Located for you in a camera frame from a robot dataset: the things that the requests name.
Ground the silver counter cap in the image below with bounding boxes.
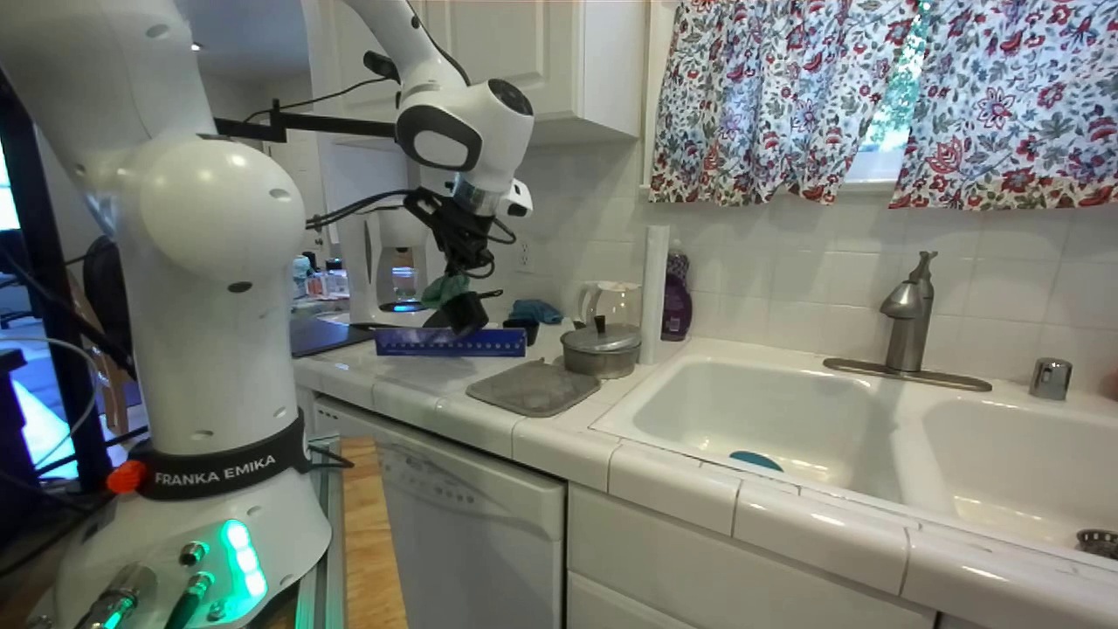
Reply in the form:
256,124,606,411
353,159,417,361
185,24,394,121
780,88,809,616
1028,357,1073,402

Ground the blue cloth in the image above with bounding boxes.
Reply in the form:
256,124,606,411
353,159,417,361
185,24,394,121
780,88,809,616
508,299,565,326

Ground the black stove top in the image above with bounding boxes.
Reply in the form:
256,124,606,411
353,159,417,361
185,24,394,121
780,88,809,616
289,313,378,360

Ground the window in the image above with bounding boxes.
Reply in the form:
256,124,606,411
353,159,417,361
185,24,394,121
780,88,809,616
843,9,928,186

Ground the silver tap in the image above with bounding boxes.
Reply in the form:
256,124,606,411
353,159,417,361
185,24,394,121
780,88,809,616
822,251,994,393

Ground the white coffee maker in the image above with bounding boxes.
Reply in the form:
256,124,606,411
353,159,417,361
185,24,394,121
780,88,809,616
335,203,440,329

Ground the white wall cabinet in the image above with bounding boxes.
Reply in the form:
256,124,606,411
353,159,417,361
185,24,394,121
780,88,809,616
301,0,649,148

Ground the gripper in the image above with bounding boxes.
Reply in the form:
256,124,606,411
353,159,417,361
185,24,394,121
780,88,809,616
434,203,497,282

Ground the group of small bottles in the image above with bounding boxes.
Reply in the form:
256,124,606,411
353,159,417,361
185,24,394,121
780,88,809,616
291,251,351,301

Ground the metal sink strainer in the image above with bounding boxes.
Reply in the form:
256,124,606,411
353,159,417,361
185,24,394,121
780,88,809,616
1075,528,1118,561

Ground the glass carafe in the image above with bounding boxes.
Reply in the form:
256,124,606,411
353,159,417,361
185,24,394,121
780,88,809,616
576,280,644,332

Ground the white drawer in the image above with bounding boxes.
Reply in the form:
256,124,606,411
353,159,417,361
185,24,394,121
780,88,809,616
567,483,937,629

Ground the white dishwasher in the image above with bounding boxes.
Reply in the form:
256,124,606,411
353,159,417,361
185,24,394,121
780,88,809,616
313,396,569,629

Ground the floral curtain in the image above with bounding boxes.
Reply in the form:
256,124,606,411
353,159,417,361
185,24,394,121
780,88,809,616
889,0,1118,211
648,0,925,208

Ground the white double sink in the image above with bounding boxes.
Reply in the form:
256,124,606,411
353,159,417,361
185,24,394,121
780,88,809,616
591,352,1118,570

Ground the white paper roll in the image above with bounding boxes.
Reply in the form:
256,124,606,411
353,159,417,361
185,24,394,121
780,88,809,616
639,225,672,366

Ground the grey drying mat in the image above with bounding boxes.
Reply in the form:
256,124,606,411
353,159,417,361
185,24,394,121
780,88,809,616
466,359,603,418

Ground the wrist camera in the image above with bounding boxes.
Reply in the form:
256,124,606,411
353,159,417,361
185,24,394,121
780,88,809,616
403,187,452,230

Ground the blue perforated rack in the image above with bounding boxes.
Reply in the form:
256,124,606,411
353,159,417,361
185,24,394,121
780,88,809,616
375,327,528,358

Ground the silver pot with lid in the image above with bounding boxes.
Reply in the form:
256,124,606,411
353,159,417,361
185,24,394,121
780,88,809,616
560,315,643,380

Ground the purple bottle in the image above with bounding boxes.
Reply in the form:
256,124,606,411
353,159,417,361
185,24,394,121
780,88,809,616
660,242,694,342

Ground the green towel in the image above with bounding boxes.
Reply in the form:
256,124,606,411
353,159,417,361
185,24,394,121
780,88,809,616
421,274,473,310

